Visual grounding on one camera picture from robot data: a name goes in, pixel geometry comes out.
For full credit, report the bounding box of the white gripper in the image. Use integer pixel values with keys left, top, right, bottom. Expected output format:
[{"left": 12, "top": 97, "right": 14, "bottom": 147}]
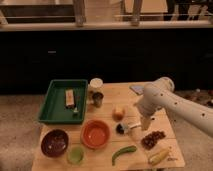
[{"left": 135, "top": 96, "right": 162, "bottom": 131}]

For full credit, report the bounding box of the green pepper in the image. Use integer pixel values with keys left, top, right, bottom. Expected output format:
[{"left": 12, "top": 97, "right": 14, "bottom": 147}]
[{"left": 111, "top": 145, "right": 137, "bottom": 166}]

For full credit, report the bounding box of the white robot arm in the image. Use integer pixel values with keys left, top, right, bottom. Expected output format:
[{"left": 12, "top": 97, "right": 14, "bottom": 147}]
[{"left": 136, "top": 77, "right": 213, "bottom": 137}]

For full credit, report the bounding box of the metal cup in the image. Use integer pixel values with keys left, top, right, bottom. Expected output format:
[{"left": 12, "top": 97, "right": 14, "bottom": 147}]
[{"left": 92, "top": 92, "right": 104, "bottom": 107}]

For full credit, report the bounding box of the small green cup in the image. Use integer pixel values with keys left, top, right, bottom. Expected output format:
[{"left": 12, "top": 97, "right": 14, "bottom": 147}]
[{"left": 67, "top": 146, "right": 84, "bottom": 164}]

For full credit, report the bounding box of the bunch of dark grapes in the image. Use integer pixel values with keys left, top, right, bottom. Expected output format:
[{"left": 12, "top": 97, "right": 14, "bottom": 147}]
[{"left": 141, "top": 131, "right": 166, "bottom": 150}]

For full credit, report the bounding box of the grey blue cloth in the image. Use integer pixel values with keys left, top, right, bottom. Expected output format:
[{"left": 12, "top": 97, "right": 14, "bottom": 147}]
[{"left": 130, "top": 85, "right": 143, "bottom": 95}]

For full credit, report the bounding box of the black dish brush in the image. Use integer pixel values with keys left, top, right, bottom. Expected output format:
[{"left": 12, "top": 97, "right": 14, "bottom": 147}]
[{"left": 116, "top": 123, "right": 141, "bottom": 135}]

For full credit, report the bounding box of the corn cob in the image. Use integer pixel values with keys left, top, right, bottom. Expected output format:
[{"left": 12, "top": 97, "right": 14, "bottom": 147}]
[{"left": 148, "top": 149, "right": 170, "bottom": 165}]

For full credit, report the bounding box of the orange bowl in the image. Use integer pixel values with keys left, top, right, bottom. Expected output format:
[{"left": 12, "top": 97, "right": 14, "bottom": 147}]
[{"left": 81, "top": 120, "right": 110, "bottom": 149}]

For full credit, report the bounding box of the glass jar white lid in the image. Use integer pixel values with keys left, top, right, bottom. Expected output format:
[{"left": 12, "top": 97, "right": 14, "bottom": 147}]
[{"left": 88, "top": 78, "right": 103, "bottom": 99}]

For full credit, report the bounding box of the green fork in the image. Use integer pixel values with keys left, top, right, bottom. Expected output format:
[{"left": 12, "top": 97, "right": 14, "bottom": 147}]
[{"left": 73, "top": 96, "right": 79, "bottom": 114}]

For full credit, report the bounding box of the wooden block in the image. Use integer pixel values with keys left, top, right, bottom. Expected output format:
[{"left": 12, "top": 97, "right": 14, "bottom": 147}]
[{"left": 65, "top": 89, "right": 75, "bottom": 108}]

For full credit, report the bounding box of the green plastic tray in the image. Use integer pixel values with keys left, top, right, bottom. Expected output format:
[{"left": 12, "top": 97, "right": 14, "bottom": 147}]
[{"left": 38, "top": 79, "right": 88, "bottom": 124}]

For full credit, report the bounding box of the dark purple bowl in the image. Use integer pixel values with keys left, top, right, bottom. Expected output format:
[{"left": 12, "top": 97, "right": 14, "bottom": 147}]
[{"left": 41, "top": 129, "right": 69, "bottom": 158}]

